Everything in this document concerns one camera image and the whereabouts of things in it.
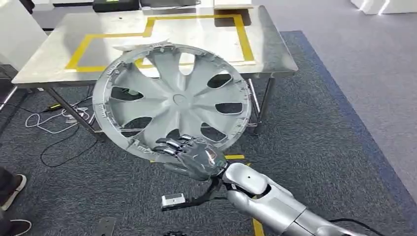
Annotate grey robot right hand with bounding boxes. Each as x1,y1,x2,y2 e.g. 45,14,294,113
152,134,228,182

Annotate silver wheel hubcap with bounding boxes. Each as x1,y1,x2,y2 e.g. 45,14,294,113
91,42,253,164

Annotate grey metal floor plate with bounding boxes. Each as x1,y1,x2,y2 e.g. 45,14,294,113
92,217,117,236

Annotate steel bench table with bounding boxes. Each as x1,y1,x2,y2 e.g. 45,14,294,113
11,4,299,143

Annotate black case with green label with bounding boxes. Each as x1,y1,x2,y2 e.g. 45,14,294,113
92,0,140,13

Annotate person's shoe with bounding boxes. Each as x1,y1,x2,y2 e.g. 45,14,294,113
0,219,32,236
0,174,28,212

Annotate person's leg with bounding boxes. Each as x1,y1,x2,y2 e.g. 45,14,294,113
0,167,18,206

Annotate white cabinet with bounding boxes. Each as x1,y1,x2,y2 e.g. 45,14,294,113
0,0,48,71

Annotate black wrist camera cables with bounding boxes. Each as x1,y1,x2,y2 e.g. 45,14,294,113
184,176,229,207

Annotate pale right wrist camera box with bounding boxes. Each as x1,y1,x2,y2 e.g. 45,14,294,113
160,193,187,212

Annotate black floor cable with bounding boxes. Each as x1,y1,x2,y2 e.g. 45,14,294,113
40,123,99,169

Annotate white floor cable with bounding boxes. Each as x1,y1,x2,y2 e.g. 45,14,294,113
25,103,96,135

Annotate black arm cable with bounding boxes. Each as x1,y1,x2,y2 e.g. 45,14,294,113
328,218,389,236

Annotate steel frame leg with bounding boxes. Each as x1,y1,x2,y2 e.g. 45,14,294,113
0,86,19,112

